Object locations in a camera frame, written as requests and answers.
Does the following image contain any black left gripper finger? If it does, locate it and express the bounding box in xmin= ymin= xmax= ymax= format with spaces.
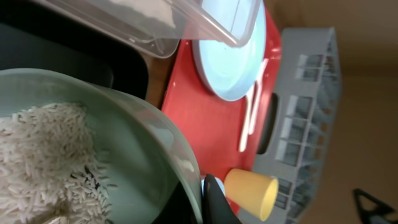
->
xmin=202 ymin=174 xmax=241 ymax=224

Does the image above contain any yellow plastic cup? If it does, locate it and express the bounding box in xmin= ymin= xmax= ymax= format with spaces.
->
xmin=224 ymin=169 xmax=279 ymax=221

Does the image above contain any pale green bowl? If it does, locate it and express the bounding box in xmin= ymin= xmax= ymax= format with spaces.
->
xmin=1 ymin=68 xmax=203 ymax=223

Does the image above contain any white plastic fork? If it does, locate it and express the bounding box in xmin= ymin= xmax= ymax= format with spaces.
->
xmin=249 ymin=58 xmax=269 ymax=134

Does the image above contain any light blue plate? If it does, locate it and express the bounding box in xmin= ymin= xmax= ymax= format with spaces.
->
xmin=192 ymin=2 xmax=266 ymax=101

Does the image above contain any white rice pile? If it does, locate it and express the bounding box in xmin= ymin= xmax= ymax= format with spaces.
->
xmin=1 ymin=103 xmax=111 ymax=223

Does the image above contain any grey dishwasher rack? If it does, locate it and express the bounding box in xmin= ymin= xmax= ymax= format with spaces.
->
xmin=252 ymin=27 xmax=341 ymax=223

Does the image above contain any clear plastic waste bin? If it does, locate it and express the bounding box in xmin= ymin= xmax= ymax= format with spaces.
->
xmin=36 ymin=0 xmax=263 ymax=58

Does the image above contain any black waste tray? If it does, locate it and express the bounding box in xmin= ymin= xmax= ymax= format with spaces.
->
xmin=1 ymin=0 xmax=149 ymax=99

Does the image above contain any red serving tray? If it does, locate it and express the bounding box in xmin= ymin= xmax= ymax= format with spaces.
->
xmin=161 ymin=6 xmax=283 ymax=215

